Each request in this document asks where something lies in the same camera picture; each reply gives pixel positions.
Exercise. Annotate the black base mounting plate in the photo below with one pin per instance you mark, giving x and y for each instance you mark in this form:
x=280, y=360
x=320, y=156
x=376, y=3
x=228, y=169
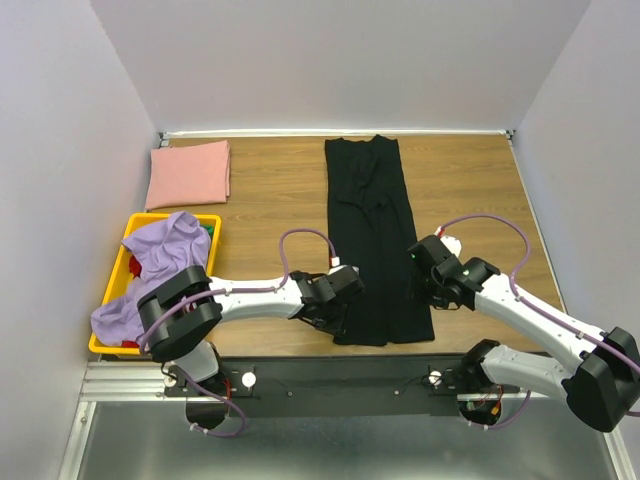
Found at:
x=339, y=386

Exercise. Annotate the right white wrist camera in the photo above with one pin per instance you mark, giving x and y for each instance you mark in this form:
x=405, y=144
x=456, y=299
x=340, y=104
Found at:
x=453, y=244

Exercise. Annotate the yellow plastic bin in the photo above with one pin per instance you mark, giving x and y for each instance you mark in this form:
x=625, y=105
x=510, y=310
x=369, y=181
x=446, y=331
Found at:
x=120, y=276

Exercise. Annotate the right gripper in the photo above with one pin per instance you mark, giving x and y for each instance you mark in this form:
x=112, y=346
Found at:
x=415, y=281

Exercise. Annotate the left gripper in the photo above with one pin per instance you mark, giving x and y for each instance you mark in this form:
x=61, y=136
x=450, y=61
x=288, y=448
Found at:
x=335, y=328

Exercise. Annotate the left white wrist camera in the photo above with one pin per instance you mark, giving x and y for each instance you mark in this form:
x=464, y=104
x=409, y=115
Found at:
x=336, y=265

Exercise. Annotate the pink folded t-shirt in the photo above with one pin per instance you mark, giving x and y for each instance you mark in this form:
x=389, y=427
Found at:
x=191, y=175

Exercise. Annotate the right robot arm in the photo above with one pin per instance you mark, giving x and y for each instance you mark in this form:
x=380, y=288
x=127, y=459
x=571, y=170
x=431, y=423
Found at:
x=594, y=372

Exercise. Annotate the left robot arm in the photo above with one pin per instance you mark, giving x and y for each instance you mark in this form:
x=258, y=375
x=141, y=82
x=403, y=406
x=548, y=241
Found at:
x=178, y=315

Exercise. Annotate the black t-shirt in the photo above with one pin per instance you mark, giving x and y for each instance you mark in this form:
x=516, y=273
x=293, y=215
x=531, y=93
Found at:
x=371, y=226

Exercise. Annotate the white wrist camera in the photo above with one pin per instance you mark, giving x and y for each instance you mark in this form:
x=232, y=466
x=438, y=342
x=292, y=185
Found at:
x=336, y=265
x=453, y=244

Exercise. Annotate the lavender t-shirt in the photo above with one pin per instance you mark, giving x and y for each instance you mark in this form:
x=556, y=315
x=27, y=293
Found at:
x=163, y=249

